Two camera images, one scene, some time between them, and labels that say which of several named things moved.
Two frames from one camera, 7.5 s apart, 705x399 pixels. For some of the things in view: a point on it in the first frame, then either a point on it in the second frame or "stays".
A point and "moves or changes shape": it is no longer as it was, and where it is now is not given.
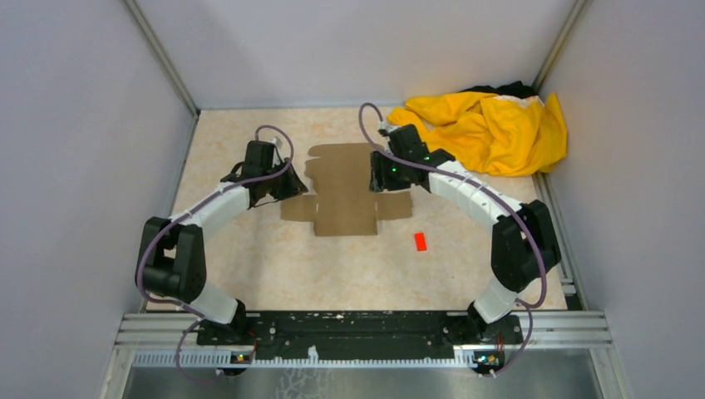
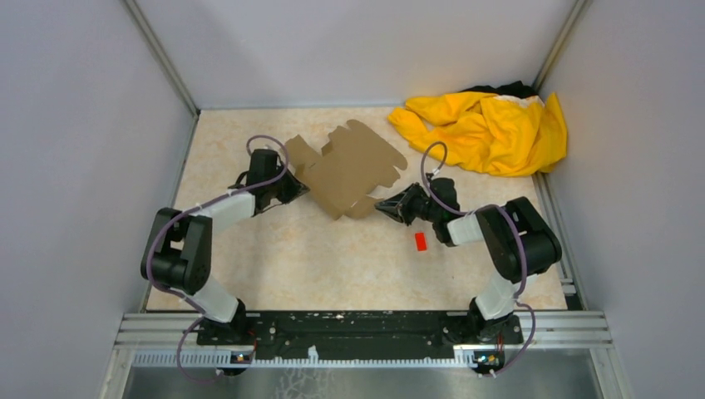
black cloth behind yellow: [515, 89] stays
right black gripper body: [387, 174] -> [415, 204]
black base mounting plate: [358, 335] stays
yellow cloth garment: [483, 133] stays
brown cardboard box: [342, 204] moves or changes shape
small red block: [421, 242] stays
